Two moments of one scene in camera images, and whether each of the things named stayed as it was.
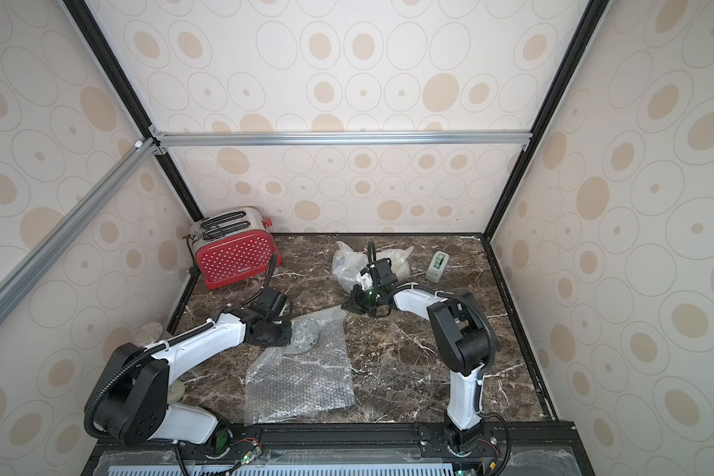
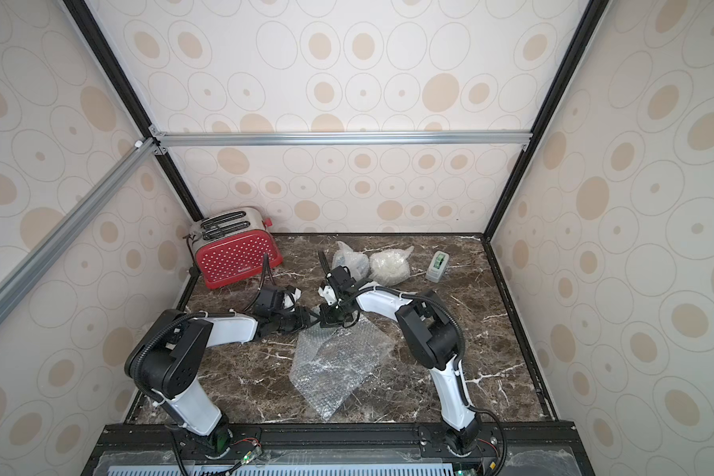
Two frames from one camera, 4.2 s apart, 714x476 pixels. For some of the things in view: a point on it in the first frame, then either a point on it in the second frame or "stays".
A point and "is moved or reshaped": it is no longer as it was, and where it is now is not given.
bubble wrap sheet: [347, 266] stays
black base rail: [454, 448] stays
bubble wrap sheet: [309, 376] is moved or reshaped
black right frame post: [587, 26] stays
